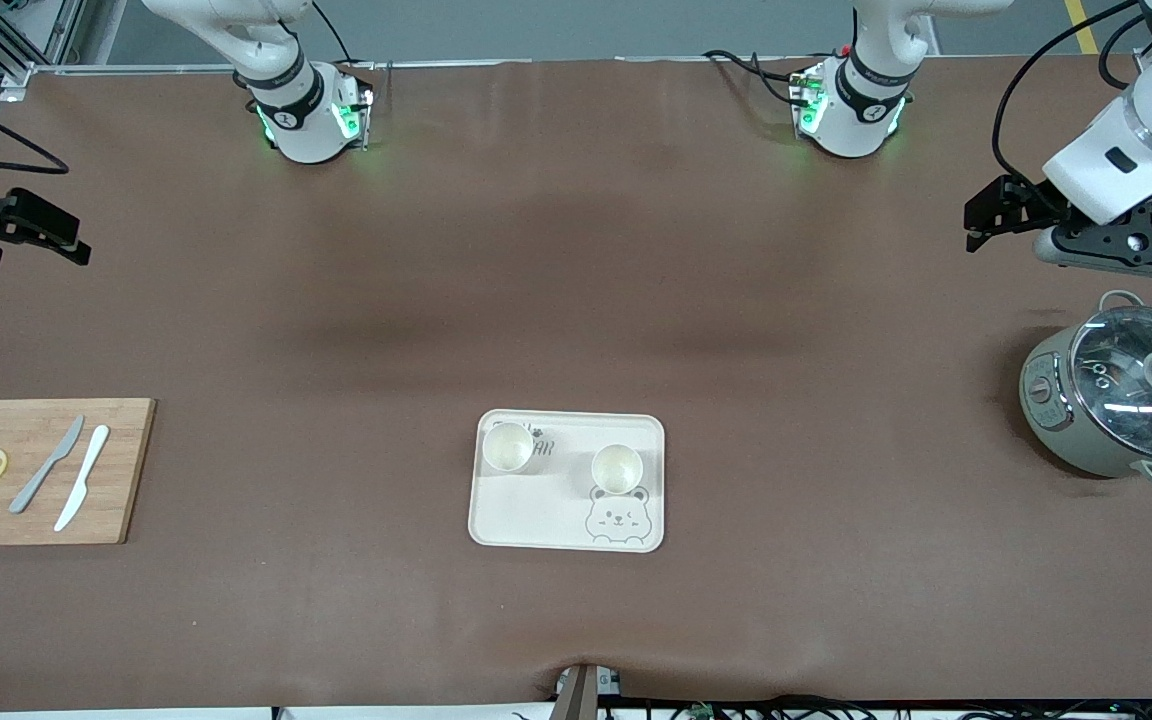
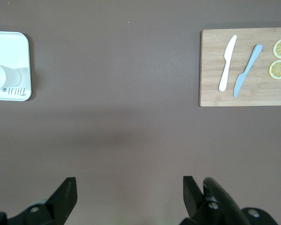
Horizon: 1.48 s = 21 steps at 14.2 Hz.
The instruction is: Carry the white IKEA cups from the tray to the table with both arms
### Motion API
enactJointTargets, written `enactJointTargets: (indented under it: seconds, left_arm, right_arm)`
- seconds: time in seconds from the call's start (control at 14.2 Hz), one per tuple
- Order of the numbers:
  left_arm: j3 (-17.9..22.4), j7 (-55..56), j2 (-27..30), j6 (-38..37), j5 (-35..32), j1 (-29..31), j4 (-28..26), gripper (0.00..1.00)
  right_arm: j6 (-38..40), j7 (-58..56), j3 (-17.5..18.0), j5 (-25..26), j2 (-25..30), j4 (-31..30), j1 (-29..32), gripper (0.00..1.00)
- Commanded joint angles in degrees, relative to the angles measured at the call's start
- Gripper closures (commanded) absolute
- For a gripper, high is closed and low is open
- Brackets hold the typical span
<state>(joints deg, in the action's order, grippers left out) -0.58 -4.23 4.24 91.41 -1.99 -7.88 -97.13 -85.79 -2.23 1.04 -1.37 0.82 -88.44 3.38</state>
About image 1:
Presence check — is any white plastic knife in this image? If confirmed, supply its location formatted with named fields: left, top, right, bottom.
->
left=54, top=425, right=111, bottom=532

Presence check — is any table edge camera mount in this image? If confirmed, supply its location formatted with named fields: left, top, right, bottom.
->
left=551, top=662, right=622, bottom=720

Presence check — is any black left base cable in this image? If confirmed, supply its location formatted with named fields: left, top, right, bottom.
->
left=701, top=48, right=817, bottom=111

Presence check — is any grey-green electric cooking pot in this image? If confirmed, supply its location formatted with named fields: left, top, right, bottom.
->
left=1019, top=290, right=1152, bottom=489

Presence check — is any glass pot lid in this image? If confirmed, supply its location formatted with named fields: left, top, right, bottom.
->
left=1069, top=305, right=1152, bottom=463

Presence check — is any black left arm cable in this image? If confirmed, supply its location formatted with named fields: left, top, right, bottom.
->
left=993, top=0, right=1152, bottom=191

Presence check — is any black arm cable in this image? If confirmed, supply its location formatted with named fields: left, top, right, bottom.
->
left=993, top=0, right=1152, bottom=191
left=0, top=88, right=70, bottom=176

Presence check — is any black base cable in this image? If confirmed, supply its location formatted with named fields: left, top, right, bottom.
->
left=311, top=0, right=377, bottom=71
left=701, top=48, right=817, bottom=111

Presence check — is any grey plastic knife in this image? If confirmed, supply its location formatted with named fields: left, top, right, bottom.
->
left=9, top=415, right=86, bottom=515

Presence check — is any white plastic cup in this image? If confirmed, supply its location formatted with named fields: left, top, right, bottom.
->
left=482, top=421, right=537, bottom=475
left=591, top=443, right=645, bottom=496

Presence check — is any wooden cutting board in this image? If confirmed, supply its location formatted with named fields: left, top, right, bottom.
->
left=0, top=398, right=157, bottom=546

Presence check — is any cream bear print tray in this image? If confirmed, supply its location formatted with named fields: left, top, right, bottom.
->
left=467, top=409, right=666, bottom=554

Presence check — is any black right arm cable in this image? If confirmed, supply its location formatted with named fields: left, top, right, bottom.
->
left=0, top=88, right=70, bottom=176

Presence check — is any aluminium frame rail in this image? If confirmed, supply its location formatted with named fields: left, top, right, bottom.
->
left=0, top=0, right=87, bottom=103

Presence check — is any black right base cable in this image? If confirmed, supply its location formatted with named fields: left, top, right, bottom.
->
left=311, top=0, right=377, bottom=71

